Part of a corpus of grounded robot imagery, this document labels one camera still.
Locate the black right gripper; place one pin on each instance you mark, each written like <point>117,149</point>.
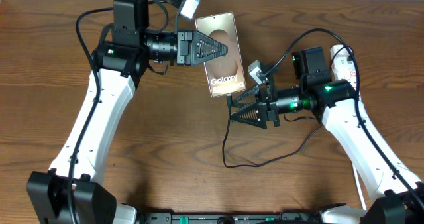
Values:
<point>265,107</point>

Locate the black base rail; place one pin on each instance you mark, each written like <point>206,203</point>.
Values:
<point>227,218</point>

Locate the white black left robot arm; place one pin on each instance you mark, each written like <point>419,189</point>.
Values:
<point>71,190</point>

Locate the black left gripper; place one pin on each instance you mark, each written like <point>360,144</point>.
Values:
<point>187,57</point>

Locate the white power strip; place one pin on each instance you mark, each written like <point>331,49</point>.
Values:
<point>342,65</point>

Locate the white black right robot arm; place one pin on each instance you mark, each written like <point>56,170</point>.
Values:
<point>333,97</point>

